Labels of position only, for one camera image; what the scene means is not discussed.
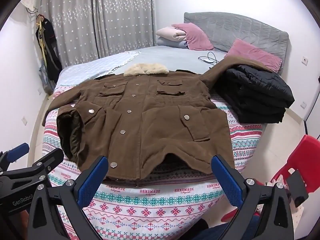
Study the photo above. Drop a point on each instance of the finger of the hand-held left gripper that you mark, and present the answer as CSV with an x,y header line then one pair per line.
x,y
16,151
50,158

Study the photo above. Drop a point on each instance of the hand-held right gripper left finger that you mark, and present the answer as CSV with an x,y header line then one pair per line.
x,y
92,180

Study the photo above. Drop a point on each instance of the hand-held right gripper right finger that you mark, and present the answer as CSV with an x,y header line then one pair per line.
x,y
225,180

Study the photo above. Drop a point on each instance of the brown coat with fur collar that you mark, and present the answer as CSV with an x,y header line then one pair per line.
x,y
150,120

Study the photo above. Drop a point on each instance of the hanging black clothes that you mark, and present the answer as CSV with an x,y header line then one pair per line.
x,y
51,50

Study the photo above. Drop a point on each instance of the person's leg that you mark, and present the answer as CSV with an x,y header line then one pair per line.
x,y
212,233

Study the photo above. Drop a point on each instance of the red green patterned blanket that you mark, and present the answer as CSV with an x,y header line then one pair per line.
x,y
150,205

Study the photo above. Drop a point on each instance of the black flat device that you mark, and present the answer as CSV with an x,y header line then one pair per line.
x,y
297,187

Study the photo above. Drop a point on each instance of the grey blue hanging bag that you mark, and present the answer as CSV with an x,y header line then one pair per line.
x,y
46,77

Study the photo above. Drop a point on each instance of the red plastic chair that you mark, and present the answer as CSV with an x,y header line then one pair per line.
x,y
307,155

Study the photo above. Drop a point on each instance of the folded black puffer jacket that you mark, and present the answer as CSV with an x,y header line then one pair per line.
x,y
257,97

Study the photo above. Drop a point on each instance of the white dotted cloth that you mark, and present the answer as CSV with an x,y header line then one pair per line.
x,y
305,220

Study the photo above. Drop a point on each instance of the grey checked tasselled throw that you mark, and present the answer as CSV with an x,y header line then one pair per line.
x,y
87,67

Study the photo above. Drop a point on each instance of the pink pillow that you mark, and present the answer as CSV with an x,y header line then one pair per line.
x,y
252,53
195,37

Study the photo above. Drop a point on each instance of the bed with grey sheet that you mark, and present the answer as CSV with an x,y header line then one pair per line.
x,y
170,55

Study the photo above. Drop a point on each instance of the grey starred curtain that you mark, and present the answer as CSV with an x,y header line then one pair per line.
x,y
125,17
72,17

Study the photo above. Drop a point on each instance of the grey folded pillow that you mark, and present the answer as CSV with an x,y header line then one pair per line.
x,y
172,43

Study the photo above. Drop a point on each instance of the white covered air conditioner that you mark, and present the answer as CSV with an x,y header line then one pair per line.
x,y
28,1

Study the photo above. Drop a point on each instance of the grey padded headboard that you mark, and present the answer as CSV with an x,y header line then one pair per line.
x,y
237,27

